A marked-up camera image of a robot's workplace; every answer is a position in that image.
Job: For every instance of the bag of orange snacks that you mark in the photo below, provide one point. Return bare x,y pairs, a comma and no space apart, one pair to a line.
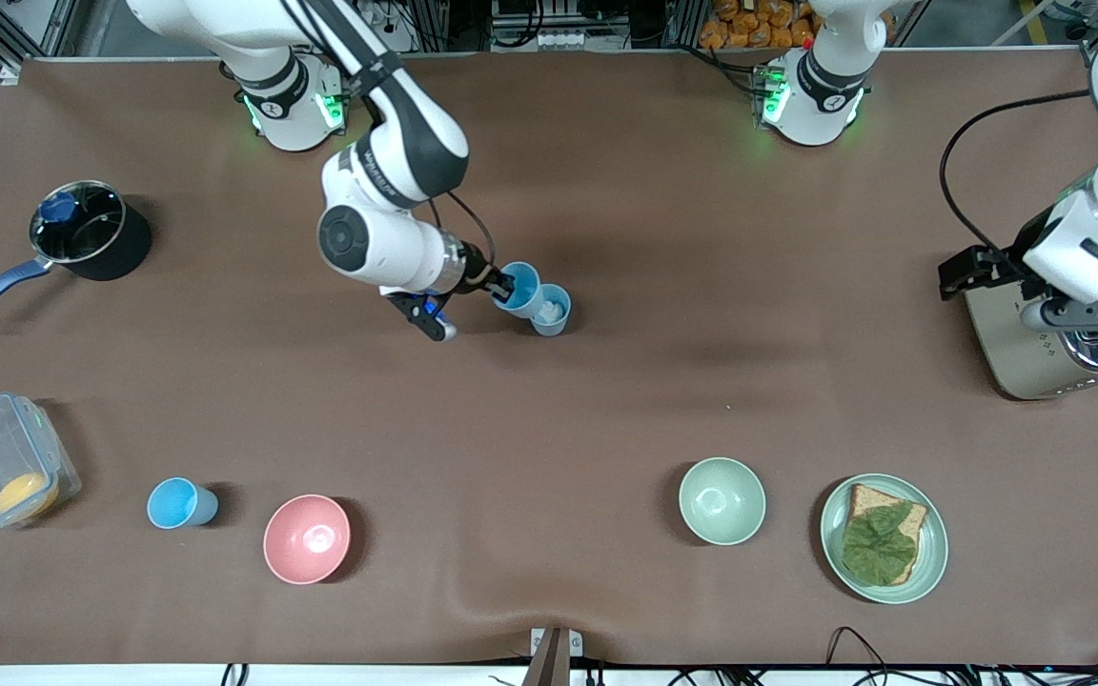
759,24

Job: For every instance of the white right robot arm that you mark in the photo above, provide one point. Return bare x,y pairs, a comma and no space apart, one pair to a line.
396,143

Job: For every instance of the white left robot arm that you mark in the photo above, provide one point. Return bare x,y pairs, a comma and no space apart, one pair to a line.
821,95

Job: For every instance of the pale green bowl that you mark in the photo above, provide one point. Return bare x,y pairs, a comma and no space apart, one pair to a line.
721,500

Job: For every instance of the green lettuce leaf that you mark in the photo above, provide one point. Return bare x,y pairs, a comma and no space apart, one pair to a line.
878,548

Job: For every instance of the metal table clamp bracket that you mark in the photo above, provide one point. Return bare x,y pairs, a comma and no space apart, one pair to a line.
556,653

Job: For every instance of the pink bowl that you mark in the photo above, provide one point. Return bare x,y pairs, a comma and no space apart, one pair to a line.
306,538

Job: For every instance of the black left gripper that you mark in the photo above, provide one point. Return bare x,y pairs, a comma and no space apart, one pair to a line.
1005,264

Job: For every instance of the orange fruit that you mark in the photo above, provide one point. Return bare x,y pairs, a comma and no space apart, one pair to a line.
25,494

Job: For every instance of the brown bread slice with lettuce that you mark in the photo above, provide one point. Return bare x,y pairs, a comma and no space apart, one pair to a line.
868,497

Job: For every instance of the crumpled white tissue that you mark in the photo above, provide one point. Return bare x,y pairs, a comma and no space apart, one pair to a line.
552,309

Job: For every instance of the pale green plate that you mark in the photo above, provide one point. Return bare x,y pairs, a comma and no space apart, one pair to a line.
835,548

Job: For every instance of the aluminium frame profile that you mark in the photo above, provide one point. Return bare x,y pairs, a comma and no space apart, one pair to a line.
6,43

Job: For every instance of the blue cup holding tissue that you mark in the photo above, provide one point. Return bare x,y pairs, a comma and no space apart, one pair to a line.
557,322

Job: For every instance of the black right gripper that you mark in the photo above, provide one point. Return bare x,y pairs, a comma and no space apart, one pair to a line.
478,271

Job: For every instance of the beige chrome toaster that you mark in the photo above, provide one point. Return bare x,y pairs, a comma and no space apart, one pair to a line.
1016,353

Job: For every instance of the glass pot lid blue knob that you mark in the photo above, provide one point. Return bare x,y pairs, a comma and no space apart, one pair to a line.
60,207

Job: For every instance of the white power strip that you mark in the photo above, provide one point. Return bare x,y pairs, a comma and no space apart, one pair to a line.
563,40

